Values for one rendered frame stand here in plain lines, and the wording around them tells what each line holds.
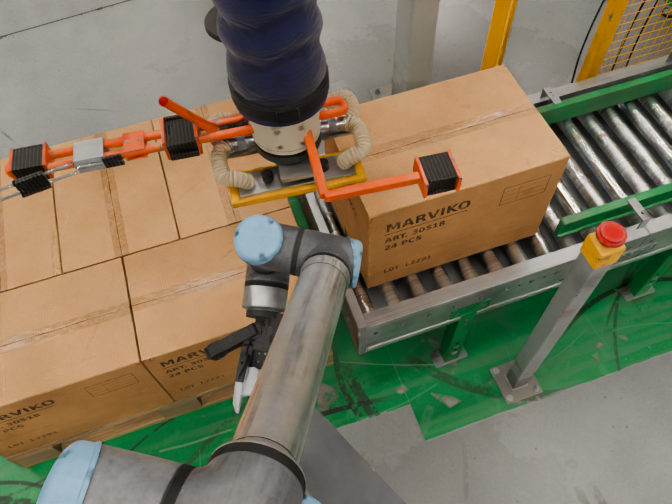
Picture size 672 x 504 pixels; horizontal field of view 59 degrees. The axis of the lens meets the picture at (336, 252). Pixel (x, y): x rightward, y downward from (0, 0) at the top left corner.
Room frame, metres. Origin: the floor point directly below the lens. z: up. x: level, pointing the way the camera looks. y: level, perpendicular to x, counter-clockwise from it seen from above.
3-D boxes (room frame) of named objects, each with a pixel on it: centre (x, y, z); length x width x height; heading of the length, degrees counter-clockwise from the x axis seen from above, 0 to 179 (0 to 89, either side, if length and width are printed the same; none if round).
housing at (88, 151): (0.96, 0.56, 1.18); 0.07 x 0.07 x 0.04; 10
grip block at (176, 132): (1.00, 0.35, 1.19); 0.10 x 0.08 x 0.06; 10
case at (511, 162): (1.17, -0.33, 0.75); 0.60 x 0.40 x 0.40; 106
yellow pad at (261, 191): (0.95, 0.09, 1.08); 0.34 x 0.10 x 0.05; 100
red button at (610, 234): (0.74, -0.66, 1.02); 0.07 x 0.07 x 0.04
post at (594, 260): (0.74, -0.66, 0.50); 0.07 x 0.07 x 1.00; 16
